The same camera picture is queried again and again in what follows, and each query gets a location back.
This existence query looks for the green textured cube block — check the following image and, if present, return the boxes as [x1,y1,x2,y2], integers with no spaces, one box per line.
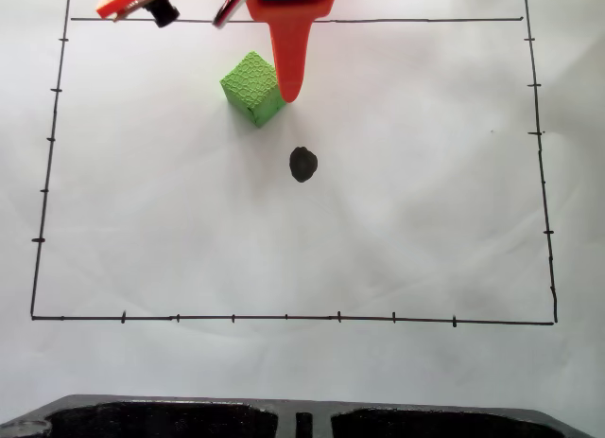
[218,50,287,128]

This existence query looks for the black dot mark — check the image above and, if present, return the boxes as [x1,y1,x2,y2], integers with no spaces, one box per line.
[288,146,319,184]

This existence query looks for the white paper sheet drawn rectangle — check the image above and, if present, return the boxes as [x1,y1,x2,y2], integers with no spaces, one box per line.
[0,0,605,428]

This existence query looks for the black textured base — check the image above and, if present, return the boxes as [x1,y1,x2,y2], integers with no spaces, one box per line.
[0,394,597,438]

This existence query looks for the white red black servo cable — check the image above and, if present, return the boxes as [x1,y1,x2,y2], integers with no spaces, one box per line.
[211,0,260,30]

